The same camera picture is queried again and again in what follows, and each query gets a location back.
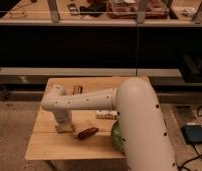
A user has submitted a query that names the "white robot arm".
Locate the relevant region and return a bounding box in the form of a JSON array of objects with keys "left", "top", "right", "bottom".
[{"left": 41, "top": 77, "right": 178, "bottom": 171}]

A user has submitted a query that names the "small dark brown box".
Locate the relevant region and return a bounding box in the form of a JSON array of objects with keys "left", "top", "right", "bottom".
[{"left": 73, "top": 85, "right": 83, "bottom": 94}]

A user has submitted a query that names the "small white block toy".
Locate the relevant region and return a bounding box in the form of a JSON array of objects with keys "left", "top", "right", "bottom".
[{"left": 96, "top": 110, "right": 117, "bottom": 120}]

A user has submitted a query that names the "red brown sausage toy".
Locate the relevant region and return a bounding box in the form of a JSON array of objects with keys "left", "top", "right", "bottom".
[{"left": 75, "top": 127, "right": 99, "bottom": 140}]

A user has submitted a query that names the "green round object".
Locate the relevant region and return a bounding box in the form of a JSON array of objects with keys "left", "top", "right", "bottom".
[{"left": 111, "top": 121, "right": 124, "bottom": 153}]

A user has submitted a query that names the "red tray on shelf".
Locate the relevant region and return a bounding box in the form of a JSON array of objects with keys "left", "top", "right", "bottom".
[{"left": 107, "top": 0, "right": 168, "bottom": 19}]

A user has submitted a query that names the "black device on shelf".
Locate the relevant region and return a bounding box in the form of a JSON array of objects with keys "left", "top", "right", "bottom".
[{"left": 67, "top": 3, "right": 79, "bottom": 15}]

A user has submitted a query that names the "black equipment at right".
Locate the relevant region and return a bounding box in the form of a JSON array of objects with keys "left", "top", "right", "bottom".
[{"left": 179, "top": 55, "right": 202, "bottom": 83}]

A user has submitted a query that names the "black foot pedal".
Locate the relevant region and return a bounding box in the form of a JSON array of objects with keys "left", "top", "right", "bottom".
[{"left": 181, "top": 125, "right": 202, "bottom": 144}]

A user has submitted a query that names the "black cable on floor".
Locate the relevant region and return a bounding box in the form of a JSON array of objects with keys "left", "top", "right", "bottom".
[{"left": 175, "top": 105, "right": 202, "bottom": 171}]

